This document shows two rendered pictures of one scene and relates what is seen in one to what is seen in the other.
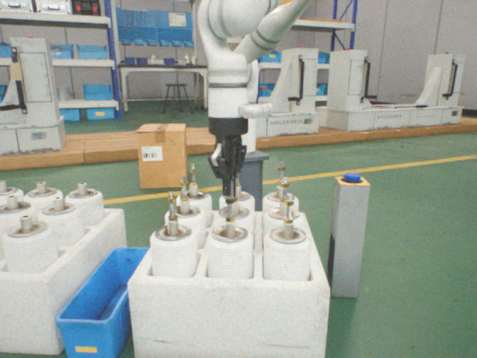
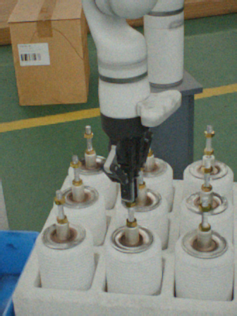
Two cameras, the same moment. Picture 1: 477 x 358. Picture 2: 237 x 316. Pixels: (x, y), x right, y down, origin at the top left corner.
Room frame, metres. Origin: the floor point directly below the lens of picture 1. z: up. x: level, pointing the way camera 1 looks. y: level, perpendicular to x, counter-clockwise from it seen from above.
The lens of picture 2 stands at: (-0.14, -0.07, 0.86)
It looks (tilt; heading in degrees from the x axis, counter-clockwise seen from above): 30 degrees down; 8
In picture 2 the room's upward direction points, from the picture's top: 3 degrees counter-clockwise
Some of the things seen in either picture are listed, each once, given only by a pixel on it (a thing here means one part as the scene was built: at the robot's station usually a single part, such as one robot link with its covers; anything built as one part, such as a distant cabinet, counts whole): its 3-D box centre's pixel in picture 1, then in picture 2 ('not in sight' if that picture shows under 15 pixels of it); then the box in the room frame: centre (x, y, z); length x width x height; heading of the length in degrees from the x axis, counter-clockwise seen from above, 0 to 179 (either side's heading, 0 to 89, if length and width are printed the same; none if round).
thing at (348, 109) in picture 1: (392, 88); not in sight; (3.74, -1.60, 0.45); 1.51 x 0.57 x 0.74; 112
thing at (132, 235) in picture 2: (229, 228); (132, 233); (0.65, 0.02, 0.26); 0.02 x 0.02 x 0.03
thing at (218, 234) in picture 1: (229, 234); (132, 239); (0.65, 0.02, 0.25); 0.08 x 0.08 x 0.01
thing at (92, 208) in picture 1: (87, 224); not in sight; (0.91, 0.43, 0.16); 0.10 x 0.10 x 0.18
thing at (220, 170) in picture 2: (280, 197); (208, 170); (0.88, -0.11, 0.25); 0.08 x 0.08 x 0.01
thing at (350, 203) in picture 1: (346, 238); not in sight; (0.83, -0.28, 0.16); 0.07 x 0.07 x 0.31; 87
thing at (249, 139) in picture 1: (242, 129); (163, 46); (1.23, -0.02, 0.39); 0.09 x 0.09 x 0.17; 22
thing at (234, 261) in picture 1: (230, 273); (134, 281); (0.65, 0.02, 0.16); 0.10 x 0.10 x 0.18
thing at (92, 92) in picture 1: (97, 92); not in sight; (5.10, 2.01, 0.36); 0.50 x 0.38 x 0.21; 22
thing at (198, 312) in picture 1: (234, 272); (144, 269); (0.77, 0.01, 0.09); 0.39 x 0.39 x 0.18; 87
